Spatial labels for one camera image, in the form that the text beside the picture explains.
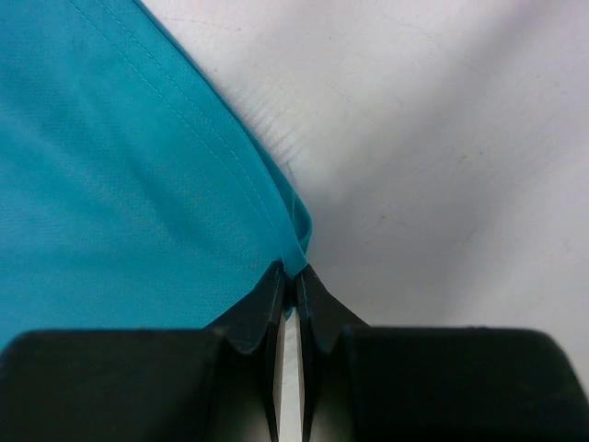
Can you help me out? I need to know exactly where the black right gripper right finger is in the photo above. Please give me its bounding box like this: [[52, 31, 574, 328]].
[[294, 268, 588, 441]]

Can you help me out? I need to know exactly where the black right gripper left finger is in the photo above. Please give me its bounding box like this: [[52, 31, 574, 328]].
[[1, 263, 286, 441]]

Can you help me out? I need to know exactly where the teal t-shirt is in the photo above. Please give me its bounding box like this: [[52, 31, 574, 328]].
[[1, 1, 312, 343]]

